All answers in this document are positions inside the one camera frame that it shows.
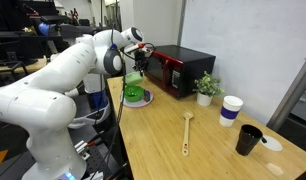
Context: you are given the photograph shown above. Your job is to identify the wooden background desk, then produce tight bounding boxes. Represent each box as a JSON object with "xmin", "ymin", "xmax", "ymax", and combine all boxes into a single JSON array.
[{"xmin": 0, "ymin": 54, "xmax": 48, "ymax": 74}]

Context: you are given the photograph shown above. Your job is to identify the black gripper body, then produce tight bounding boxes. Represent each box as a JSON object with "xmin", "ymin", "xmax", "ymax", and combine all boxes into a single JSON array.
[{"xmin": 132, "ymin": 49, "xmax": 151, "ymax": 72}]

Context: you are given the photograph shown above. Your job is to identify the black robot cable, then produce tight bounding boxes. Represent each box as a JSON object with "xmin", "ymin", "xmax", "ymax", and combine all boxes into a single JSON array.
[{"xmin": 91, "ymin": 28, "xmax": 157, "ymax": 180}]

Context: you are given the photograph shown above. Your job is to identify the cream long-handled spoon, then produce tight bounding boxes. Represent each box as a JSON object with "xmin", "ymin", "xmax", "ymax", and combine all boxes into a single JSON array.
[{"xmin": 181, "ymin": 110, "xmax": 195, "ymax": 157}]

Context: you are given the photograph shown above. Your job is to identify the white blue background robot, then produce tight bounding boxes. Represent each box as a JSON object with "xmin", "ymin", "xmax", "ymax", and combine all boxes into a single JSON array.
[{"xmin": 67, "ymin": 73, "xmax": 113, "ymax": 130}]

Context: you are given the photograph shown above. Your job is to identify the blue round object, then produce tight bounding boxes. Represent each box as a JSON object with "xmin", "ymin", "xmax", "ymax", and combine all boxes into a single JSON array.
[{"xmin": 38, "ymin": 22, "xmax": 51, "ymax": 36}]

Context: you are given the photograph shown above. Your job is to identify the grey metal beam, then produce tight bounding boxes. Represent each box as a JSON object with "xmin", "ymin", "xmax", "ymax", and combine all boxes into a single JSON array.
[{"xmin": 266, "ymin": 49, "xmax": 306, "ymax": 133}]

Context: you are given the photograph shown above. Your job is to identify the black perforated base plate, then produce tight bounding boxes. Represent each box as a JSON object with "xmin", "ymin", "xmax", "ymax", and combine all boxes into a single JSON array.
[{"xmin": 0, "ymin": 126, "xmax": 131, "ymax": 180}]

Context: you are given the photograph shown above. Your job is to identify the pale round plate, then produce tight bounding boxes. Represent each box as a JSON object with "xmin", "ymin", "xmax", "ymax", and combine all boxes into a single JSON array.
[{"xmin": 119, "ymin": 89, "xmax": 154, "ymax": 109}]

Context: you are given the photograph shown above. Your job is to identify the black plastic cup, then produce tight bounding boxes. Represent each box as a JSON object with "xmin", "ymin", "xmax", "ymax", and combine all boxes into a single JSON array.
[{"xmin": 235, "ymin": 124, "xmax": 263, "ymax": 157}]

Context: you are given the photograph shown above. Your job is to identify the small potted green plant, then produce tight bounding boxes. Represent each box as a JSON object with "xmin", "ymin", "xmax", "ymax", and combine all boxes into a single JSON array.
[{"xmin": 192, "ymin": 70, "xmax": 225, "ymax": 107}]

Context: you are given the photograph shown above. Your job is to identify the red black microwave oven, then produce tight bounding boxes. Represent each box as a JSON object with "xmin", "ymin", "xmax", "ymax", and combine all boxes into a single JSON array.
[{"xmin": 143, "ymin": 44, "xmax": 217, "ymax": 99}]

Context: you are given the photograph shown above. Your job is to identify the white cup purple sleeve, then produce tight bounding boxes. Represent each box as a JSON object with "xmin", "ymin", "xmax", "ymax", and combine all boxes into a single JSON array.
[{"xmin": 218, "ymin": 95, "xmax": 244, "ymax": 128}]

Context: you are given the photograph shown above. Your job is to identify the white round cup lid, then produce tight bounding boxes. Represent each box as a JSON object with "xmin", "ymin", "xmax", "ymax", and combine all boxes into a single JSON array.
[{"xmin": 259, "ymin": 134, "xmax": 283, "ymax": 152}]

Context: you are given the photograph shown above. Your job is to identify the purple teal toy knife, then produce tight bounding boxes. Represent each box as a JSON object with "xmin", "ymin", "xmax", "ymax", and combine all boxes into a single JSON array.
[{"xmin": 143, "ymin": 89, "xmax": 153, "ymax": 102}]

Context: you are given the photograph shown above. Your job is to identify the aluminium extrusion pieces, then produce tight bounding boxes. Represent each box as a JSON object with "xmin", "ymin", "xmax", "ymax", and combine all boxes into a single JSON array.
[{"xmin": 74, "ymin": 139, "xmax": 94, "ymax": 161}]

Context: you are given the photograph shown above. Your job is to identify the dark-green plastic bowl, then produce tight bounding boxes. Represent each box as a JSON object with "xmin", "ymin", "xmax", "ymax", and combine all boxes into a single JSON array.
[{"xmin": 123, "ymin": 85, "xmax": 145, "ymax": 103}]

